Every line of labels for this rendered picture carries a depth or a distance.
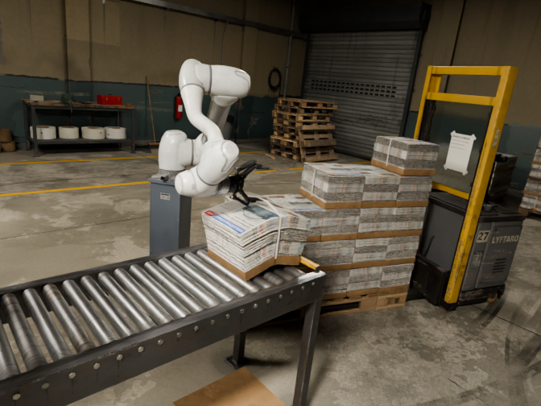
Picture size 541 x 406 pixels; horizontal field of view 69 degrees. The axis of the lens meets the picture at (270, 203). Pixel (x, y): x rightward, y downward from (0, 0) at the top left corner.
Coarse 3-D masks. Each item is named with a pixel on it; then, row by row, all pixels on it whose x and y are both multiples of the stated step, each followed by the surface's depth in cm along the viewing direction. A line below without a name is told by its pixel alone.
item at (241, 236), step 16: (224, 208) 175; (240, 208) 174; (208, 224) 172; (224, 224) 162; (240, 224) 161; (256, 224) 160; (272, 224) 164; (208, 240) 179; (224, 240) 167; (240, 240) 155; (256, 240) 161; (224, 256) 172; (240, 256) 161; (256, 256) 164
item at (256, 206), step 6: (252, 204) 180; (258, 204) 181; (258, 210) 171; (264, 210) 172; (270, 210) 173; (270, 216) 166; (276, 216) 167; (282, 216) 168; (276, 222) 165; (282, 222) 168; (276, 228) 166; (282, 228) 168; (276, 234) 168; (282, 234) 170; (276, 240) 169
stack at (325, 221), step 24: (312, 216) 259; (336, 216) 266; (360, 216) 274; (384, 216) 282; (336, 240) 273; (360, 240) 280; (384, 240) 288; (336, 264) 278; (336, 288) 286; (360, 288) 294; (336, 312) 293
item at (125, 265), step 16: (144, 256) 176; (160, 256) 177; (80, 272) 156; (96, 272) 158; (112, 272) 162; (128, 272) 167; (0, 288) 140; (16, 288) 141; (80, 288) 155; (0, 304) 138; (48, 304) 149
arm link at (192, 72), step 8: (184, 64) 175; (192, 64) 175; (200, 64) 176; (208, 64) 177; (184, 72) 172; (192, 72) 172; (200, 72) 173; (208, 72) 174; (184, 80) 171; (192, 80) 170; (200, 80) 172; (208, 80) 174; (208, 88) 176
